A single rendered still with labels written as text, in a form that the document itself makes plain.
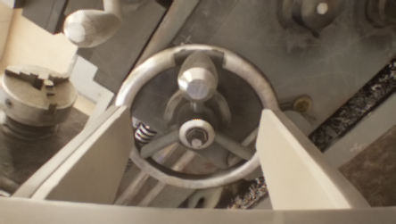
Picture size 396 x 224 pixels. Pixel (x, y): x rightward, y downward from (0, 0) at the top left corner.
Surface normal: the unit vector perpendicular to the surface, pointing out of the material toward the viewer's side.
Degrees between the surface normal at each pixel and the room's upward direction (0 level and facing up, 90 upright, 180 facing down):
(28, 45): 90
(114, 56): 90
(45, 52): 90
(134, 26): 90
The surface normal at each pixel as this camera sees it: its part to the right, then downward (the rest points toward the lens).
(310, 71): -0.01, 0.47
